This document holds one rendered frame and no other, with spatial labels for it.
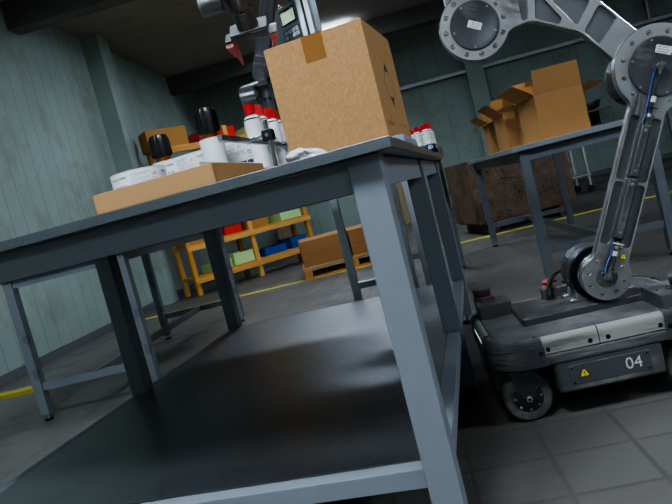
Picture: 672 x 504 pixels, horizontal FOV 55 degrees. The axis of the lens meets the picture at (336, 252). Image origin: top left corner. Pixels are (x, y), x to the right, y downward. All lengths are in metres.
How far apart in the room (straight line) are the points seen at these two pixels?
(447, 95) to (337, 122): 10.68
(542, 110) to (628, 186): 1.80
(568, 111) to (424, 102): 8.44
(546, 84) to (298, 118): 2.41
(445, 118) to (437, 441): 11.02
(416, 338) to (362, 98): 0.58
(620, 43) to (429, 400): 1.25
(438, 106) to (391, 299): 11.00
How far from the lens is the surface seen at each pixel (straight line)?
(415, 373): 1.20
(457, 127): 12.10
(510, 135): 4.58
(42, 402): 3.74
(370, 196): 1.15
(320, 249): 6.68
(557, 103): 3.77
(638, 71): 2.04
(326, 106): 1.50
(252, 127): 1.94
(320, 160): 1.13
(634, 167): 2.00
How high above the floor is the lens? 0.75
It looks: 5 degrees down
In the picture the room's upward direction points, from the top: 14 degrees counter-clockwise
